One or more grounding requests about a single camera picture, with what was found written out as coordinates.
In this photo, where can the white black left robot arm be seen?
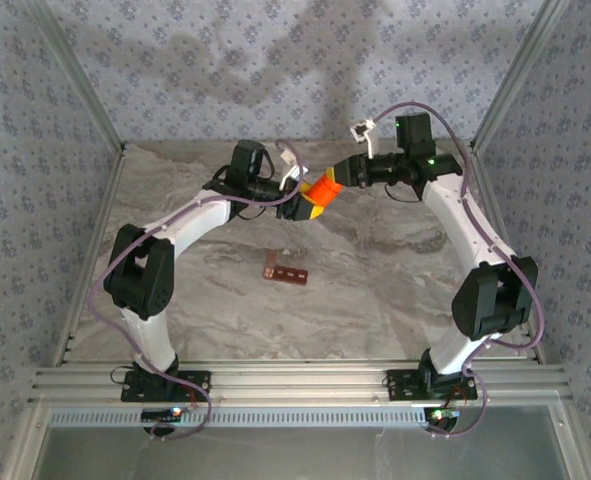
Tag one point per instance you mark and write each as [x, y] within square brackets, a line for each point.
[200, 225]

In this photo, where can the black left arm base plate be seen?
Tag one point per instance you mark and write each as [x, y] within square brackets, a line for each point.
[195, 385]

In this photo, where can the aluminium mounting rail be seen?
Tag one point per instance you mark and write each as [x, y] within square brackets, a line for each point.
[300, 382]

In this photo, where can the aluminium frame post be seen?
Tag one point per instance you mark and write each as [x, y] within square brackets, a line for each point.
[515, 75]
[82, 75]

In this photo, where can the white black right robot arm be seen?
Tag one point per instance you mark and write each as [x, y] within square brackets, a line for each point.
[447, 215]

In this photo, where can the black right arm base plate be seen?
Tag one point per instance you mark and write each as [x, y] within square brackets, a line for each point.
[400, 385]

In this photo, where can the aluminium side rail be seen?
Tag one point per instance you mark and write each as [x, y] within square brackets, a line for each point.
[99, 225]
[489, 200]

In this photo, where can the grey metal sheet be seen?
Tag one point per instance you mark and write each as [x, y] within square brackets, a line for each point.
[300, 455]

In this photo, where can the brown brick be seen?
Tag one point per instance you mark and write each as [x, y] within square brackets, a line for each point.
[290, 275]

